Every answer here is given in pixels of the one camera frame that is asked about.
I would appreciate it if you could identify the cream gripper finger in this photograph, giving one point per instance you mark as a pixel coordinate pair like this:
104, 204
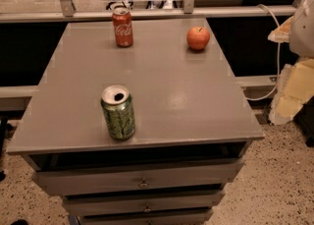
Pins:
295, 88
281, 34

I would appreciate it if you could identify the red coke can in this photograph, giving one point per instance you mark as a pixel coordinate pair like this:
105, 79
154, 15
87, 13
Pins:
121, 18

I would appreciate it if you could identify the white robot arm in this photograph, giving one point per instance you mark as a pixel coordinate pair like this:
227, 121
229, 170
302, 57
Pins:
301, 39

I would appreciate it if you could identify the green soda can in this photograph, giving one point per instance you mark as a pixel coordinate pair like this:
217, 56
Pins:
116, 102

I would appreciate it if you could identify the red apple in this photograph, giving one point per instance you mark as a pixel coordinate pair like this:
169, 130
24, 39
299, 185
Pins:
197, 38

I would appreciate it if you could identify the grey drawer cabinet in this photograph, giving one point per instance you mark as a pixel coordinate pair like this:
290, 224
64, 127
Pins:
192, 126

